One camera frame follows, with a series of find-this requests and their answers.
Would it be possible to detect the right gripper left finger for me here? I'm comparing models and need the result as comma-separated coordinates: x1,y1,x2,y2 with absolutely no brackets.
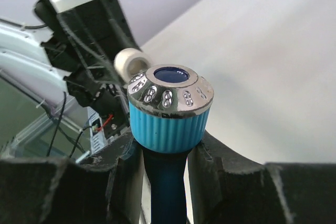
1,131,144,223

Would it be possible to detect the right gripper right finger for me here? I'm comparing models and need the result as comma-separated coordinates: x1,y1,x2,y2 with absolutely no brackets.
188,133,335,223

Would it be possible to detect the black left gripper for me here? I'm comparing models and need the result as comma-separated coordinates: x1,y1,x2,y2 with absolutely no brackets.
34,0,139,139

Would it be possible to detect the white pipe elbow fitting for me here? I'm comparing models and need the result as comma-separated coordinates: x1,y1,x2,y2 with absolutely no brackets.
113,48,152,83

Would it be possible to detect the blue water faucet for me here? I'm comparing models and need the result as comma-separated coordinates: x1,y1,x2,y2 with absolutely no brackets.
127,65,214,223

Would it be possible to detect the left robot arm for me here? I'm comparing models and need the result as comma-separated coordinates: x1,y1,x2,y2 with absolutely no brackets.
1,0,140,125

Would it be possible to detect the blue slotted cable duct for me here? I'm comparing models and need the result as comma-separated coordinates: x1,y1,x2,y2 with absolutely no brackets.
87,107,107,154

